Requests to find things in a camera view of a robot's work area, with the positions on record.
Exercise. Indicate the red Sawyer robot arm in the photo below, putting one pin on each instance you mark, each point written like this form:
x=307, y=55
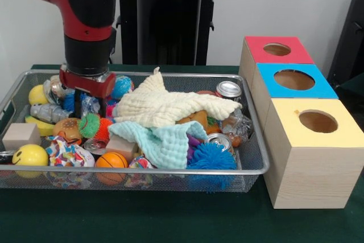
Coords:
x=82, y=18

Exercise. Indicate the blue spiky rubber ball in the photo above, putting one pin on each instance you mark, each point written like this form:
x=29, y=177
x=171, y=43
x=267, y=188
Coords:
x=68, y=102

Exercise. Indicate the blue furry monster toy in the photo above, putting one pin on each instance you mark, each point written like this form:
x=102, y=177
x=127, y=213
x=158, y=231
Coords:
x=211, y=159

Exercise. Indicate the cream waffle cloth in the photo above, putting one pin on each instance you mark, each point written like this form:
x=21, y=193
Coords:
x=170, y=106

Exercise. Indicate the wooden box with three holes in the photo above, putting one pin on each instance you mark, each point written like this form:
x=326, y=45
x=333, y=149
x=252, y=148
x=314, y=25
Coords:
x=312, y=169

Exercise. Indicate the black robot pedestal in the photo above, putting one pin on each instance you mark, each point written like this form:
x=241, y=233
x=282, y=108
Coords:
x=170, y=26

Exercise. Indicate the mint waffle cloth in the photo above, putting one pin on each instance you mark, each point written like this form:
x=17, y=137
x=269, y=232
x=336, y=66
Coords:
x=167, y=146

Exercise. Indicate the toy hamburger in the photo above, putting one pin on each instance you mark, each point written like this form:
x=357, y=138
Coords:
x=66, y=129

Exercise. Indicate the dark green side table cloth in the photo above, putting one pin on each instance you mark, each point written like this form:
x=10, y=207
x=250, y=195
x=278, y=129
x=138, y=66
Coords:
x=351, y=95

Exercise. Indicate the yellow smiley ball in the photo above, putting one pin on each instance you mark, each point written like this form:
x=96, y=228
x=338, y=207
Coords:
x=29, y=154

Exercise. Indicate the clear packet of orange snacks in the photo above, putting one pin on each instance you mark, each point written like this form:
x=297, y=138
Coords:
x=239, y=130

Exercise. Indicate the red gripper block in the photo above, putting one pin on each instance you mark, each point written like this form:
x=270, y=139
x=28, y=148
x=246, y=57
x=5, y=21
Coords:
x=91, y=85

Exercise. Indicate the small orange basketball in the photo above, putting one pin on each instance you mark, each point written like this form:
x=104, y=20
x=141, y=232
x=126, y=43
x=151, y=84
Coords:
x=111, y=160

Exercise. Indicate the blue green globe ball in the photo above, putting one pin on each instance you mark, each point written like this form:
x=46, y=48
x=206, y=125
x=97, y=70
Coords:
x=123, y=86

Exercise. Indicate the plain wooden cube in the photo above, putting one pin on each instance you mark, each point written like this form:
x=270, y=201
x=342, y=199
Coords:
x=21, y=137

